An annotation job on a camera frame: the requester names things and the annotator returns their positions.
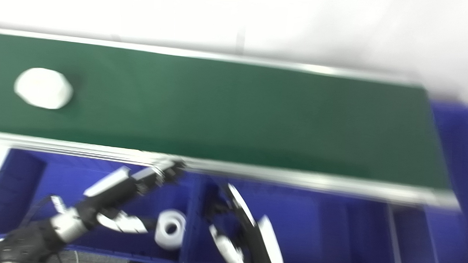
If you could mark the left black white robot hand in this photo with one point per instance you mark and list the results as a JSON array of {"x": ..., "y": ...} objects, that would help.
[{"x": 111, "y": 193}]

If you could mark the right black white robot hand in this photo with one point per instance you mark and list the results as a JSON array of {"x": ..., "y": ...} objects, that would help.
[{"x": 261, "y": 249}]

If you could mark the white cylindrical plastic part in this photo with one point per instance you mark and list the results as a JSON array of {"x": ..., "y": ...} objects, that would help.
[
  {"x": 43, "y": 88},
  {"x": 162, "y": 240}
]

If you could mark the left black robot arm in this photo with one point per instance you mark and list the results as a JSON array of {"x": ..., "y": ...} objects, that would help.
[{"x": 23, "y": 243}]

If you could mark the blue bin with white parts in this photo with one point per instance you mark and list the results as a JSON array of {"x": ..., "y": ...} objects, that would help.
[{"x": 61, "y": 176}]

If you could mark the black plastic part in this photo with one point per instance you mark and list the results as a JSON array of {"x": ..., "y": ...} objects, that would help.
[{"x": 213, "y": 210}]

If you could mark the blue bin with black part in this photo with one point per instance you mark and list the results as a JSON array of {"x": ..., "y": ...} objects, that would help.
[{"x": 323, "y": 236}]

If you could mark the green conveyor belt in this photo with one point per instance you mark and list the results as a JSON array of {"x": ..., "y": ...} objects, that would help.
[{"x": 219, "y": 119}]

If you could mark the empty blue plastic bin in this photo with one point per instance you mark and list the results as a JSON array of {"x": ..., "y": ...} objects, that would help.
[{"x": 462, "y": 163}]

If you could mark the silver aluminium conveyor rail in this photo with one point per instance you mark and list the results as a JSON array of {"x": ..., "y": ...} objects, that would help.
[
  {"x": 294, "y": 178},
  {"x": 221, "y": 57}
]

